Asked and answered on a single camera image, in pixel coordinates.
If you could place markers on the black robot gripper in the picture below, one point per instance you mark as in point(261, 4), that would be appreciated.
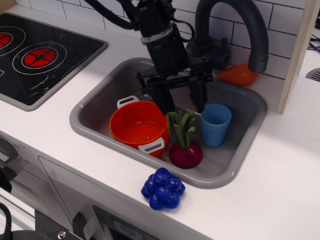
point(172, 68)

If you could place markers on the blue plastic cup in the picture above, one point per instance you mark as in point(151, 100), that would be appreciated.
point(215, 120)

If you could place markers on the orange toy pot grey handles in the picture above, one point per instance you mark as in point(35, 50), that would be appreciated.
point(139, 124)

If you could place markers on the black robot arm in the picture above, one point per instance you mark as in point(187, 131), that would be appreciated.
point(149, 17)

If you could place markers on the grey plastic sink basin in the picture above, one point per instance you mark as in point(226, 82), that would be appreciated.
point(219, 166)

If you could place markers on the dark grey toy faucet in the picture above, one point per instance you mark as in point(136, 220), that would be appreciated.
point(202, 44)

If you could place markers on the orange toy carrot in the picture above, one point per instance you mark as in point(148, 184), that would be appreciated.
point(238, 75)

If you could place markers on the blue toy grape bunch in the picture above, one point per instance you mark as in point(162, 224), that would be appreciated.
point(163, 190)

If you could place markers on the grey floor drain grate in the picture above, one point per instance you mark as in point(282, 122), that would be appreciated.
point(314, 74)

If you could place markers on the light wooden side panel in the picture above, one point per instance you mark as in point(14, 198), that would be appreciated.
point(308, 20)

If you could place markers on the black toy stove top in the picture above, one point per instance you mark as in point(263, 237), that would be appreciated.
point(38, 59)

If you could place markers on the dark dishwasher control panel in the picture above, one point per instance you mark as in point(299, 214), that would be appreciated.
point(99, 224)

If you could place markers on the grey oven knob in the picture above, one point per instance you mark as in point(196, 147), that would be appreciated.
point(7, 152)

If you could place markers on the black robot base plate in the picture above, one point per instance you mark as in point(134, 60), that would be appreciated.
point(45, 229)

